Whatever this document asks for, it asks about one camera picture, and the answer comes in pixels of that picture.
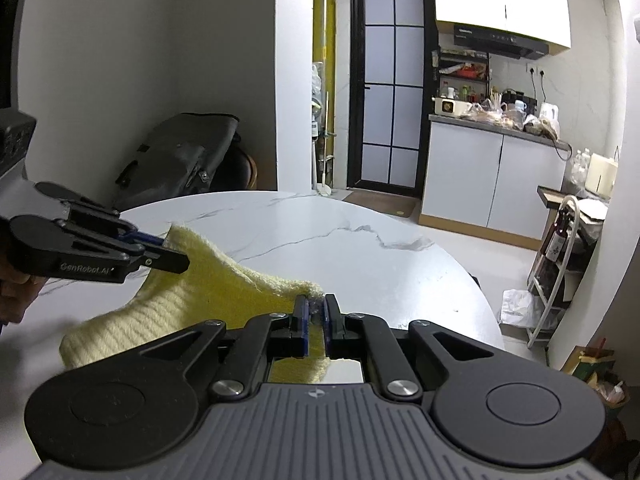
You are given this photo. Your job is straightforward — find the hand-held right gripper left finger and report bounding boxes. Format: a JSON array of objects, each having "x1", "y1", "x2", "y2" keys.
[{"x1": 142, "y1": 294, "x2": 308, "y2": 404}]

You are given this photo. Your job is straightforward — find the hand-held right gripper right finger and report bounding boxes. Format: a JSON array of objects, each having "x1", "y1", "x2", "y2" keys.
[{"x1": 324, "y1": 294, "x2": 501, "y2": 404}]

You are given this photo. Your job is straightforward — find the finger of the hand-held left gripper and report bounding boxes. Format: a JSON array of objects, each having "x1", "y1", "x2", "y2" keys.
[
  {"x1": 59, "y1": 219, "x2": 191, "y2": 276},
  {"x1": 62, "y1": 199, "x2": 165, "y2": 249}
]

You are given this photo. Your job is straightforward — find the pale yellow knitted towel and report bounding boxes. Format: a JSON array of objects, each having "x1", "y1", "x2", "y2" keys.
[{"x1": 60, "y1": 224, "x2": 329, "y2": 383}]

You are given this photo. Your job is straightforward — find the person's left hand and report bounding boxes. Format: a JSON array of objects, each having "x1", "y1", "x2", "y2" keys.
[{"x1": 0, "y1": 266, "x2": 47, "y2": 326}]

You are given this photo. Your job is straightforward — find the dark grey bag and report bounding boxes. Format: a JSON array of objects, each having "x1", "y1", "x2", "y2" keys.
[{"x1": 114, "y1": 112, "x2": 242, "y2": 211}]

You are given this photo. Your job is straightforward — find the dark brown chair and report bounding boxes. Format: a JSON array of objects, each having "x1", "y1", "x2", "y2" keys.
[{"x1": 220, "y1": 150, "x2": 259, "y2": 192}]

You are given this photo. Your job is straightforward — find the brown doormat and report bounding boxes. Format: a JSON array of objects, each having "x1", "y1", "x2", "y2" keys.
[{"x1": 342, "y1": 191, "x2": 421, "y2": 219}]

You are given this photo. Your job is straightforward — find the white mop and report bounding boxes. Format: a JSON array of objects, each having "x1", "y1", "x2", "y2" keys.
[{"x1": 311, "y1": 60, "x2": 335, "y2": 197}]

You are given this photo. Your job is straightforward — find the white plastic bag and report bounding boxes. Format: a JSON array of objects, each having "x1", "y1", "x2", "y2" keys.
[{"x1": 500, "y1": 287, "x2": 557, "y2": 332}]

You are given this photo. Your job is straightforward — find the white base cabinet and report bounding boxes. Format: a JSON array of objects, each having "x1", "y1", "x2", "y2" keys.
[{"x1": 419, "y1": 114, "x2": 571, "y2": 252}]

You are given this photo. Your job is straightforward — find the white storage rack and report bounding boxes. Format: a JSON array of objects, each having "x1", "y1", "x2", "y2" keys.
[{"x1": 527, "y1": 185, "x2": 611, "y2": 350}]

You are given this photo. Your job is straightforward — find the dark glass bottle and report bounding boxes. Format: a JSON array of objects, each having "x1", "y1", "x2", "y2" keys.
[{"x1": 547, "y1": 209, "x2": 574, "y2": 264}]

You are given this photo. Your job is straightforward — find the cream electric cooker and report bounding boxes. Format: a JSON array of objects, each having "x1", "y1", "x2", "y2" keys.
[{"x1": 433, "y1": 96, "x2": 473, "y2": 117}]

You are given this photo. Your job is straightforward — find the green cardboard box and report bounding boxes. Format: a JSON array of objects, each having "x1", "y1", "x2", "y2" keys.
[{"x1": 570, "y1": 344, "x2": 632, "y2": 412}]

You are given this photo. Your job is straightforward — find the pile of clear food bags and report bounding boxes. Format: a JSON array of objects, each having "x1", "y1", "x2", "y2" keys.
[{"x1": 470, "y1": 101, "x2": 562, "y2": 137}]

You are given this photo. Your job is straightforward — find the black-framed glass door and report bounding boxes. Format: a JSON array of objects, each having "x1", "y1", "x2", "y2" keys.
[{"x1": 349, "y1": 0, "x2": 438, "y2": 196}]

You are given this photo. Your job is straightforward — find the yellow vertical pipe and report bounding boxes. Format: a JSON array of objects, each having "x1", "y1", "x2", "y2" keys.
[{"x1": 314, "y1": 0, "x2": 335, "y2": 191}]

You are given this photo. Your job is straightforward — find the black spice rack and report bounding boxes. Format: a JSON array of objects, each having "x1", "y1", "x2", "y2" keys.
[{"x1": 431, "y1": 49, "x2": 492, "y2": 102}]

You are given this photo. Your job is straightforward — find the clear plastic jar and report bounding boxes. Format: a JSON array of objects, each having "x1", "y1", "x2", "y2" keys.
[{"x1": 570, "y1": 149, "x2": 592, "y2": 196}]

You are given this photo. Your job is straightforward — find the cream countertop appliance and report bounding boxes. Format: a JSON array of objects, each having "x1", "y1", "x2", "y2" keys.
[{"x1": 585, "y1": 152, "x2": 620, "y2": 200}]

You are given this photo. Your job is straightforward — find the black range hood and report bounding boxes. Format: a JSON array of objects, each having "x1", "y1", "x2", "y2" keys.
[{"x1": 452, "y1": 22, "x2": 551, "y2": 60}]

